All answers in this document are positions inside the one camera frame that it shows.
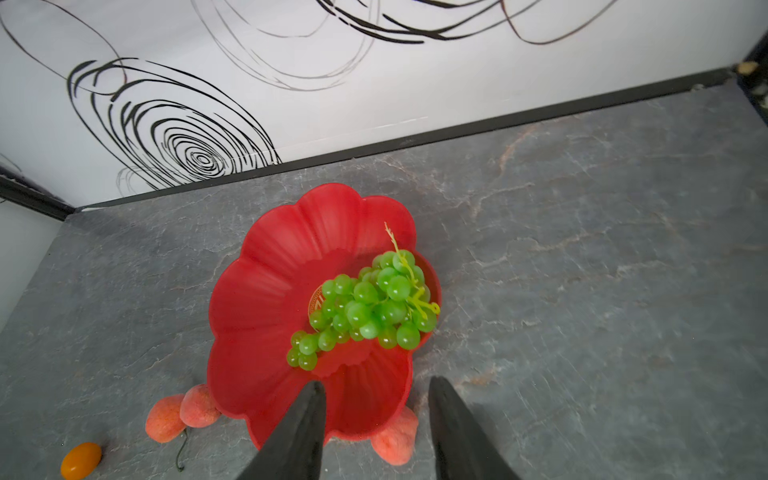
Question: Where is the red flower-shaped fruit bowl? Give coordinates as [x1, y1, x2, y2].
[207, 183, 417, 447]

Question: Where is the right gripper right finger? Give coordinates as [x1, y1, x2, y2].
[428, 376, 520, 480]

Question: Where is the green fake grape bunch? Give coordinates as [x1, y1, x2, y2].
[286, 225, 441, 371]

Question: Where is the orange left of grapes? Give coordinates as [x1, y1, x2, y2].
[60, 442, 102, 480]

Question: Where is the pink peach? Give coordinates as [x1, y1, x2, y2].
[179, 384, 221, 428]
[145, 394, 186, 444]
[371, 406, 419, 466]

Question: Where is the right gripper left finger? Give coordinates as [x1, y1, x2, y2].
[238, 381, 326, 480]

